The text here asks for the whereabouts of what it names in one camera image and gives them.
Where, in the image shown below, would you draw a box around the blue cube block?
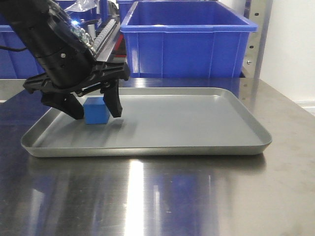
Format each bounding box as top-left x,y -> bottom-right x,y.
83,97 -> 110,124

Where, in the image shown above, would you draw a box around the steel shelf upright post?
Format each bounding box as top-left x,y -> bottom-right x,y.
243,0 -> 273,79

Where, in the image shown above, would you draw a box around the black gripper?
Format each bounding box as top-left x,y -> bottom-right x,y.
22,36 -> 130,120

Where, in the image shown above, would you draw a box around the blue plastic bin right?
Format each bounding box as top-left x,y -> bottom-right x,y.
121,0 -> 257,78

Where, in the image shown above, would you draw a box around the grey metal tray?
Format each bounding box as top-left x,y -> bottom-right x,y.
21,88 -> 272,157

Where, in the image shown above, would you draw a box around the blue plastic bin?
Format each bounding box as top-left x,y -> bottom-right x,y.
0,16 -> 44,79
121,0 -> 257,78

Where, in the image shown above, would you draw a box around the clear plastic sheet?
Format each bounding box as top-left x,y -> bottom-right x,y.
65,0 -> 98,12

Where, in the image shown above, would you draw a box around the blue plastic bin left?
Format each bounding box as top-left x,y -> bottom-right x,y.
0,16 -> 44,79

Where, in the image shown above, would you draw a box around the white roller conveyor rail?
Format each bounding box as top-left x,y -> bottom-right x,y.
94,19 -> 117,61

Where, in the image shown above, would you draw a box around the blue bin rear right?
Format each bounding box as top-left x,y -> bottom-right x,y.
116,0 -> 220,24

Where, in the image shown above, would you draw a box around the blue rear left bin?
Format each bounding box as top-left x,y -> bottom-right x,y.
99,0 -> 108,23

